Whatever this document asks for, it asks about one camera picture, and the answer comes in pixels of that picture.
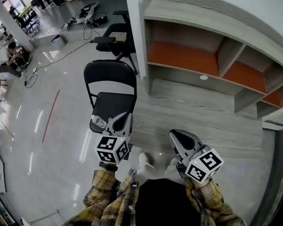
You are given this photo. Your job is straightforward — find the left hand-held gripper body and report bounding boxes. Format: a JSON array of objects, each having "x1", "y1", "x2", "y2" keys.
[{"x1": 95, "y1": 112, "x2": 134, "y2": 166}]

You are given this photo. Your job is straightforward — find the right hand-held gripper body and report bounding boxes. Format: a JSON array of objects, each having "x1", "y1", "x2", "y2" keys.
[{"x1": 169, "y1": 129, "x2": 225, "y2": 184}]

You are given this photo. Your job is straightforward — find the clear plastic bottle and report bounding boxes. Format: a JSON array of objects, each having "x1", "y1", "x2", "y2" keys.
[{"x1": 90, "y1": 114, "x2": 107, "y2": 129}]

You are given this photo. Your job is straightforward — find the black folding chair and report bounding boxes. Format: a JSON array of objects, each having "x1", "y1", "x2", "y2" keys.
[{"x1": 83, "y1": 59, "x2": 138, "y2": 134}]

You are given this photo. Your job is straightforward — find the person's right forearm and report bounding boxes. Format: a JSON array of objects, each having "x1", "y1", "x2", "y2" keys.
[{"x1": 185, "y1": 177, "x2": 247, "y2": 226}]

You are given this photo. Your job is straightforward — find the person's left forearm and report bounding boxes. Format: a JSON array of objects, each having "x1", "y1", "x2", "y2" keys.
[{"x1": 82, "y1": 161, "x2": 123, "y2": 213}]

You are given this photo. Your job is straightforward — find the black office chair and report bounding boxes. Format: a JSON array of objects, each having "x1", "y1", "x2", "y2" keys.
[{"x1": 93, "y1": 10, "x2": 139, "y2": 75}]

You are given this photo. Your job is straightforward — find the black swivel chair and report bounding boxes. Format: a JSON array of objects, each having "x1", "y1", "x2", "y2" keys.
[{"x1": 9, "y1": 5, "x2": 41, "y2": 35}]

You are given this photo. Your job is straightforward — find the person's right white shoe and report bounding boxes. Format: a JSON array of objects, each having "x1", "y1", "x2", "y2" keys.
[{"x1": 164, "y1": 157, "x2": 187, "y2": 181}]

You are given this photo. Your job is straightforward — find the person's white shoe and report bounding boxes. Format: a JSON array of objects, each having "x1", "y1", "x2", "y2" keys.
[
  {"x1": 164, "y1": 157, "x2": 187, "y2": 181},
  {"x1": 138, "y1": 152, "x2": 155, "y2": 174}
]

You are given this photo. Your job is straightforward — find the person's left white shoe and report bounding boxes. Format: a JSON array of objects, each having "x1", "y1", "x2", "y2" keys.
[{"x1": 138, "y1": 152, "x2": 155, "y2": 174}]

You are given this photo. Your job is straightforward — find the grey wooden table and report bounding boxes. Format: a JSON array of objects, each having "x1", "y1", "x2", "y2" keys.
[{"x1": 131, "y1": 78, "x2": 282, "y2": 174}]

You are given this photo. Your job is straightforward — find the person's torso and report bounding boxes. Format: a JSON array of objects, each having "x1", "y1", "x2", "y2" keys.
[{"x1": 134, "y1": 178, "x2": 202, "y2": 226}]

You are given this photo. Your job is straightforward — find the red floor tape strip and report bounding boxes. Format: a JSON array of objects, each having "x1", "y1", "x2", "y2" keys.
[{"x1": 41, "y1": 89, "x2": 61, "y2": 143}]

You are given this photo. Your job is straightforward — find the grey shelf unit orange panels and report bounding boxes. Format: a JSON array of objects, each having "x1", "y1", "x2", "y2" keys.
[{"x1": 138, "y1": 0, "x2": 283, "y2": 120}]

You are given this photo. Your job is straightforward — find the white waste bin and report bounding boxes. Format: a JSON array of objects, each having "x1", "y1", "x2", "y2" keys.
[{"x1": 50, "y1": 34, "x2": 67, "y2": 49}]

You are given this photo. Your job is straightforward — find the grey bag on floor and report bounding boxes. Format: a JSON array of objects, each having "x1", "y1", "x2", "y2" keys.
[{"x1": 74, "y1": 1, "x2": 99, "y2": 24}]

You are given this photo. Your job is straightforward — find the white pillar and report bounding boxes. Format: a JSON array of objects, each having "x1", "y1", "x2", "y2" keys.
[{"x1": 0, "y1": 0, "x2": 35, "y2": 52}]

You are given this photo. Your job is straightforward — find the long black floor cable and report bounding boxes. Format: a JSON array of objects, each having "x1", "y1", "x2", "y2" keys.
[{"x1": 24, "y1": 40, "x2": 95, "y2": 89}]

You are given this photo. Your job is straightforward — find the looped black cable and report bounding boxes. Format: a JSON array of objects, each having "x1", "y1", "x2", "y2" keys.
[{"x1": 82, "y1": 15, "x2": 108, "y2": 41}]

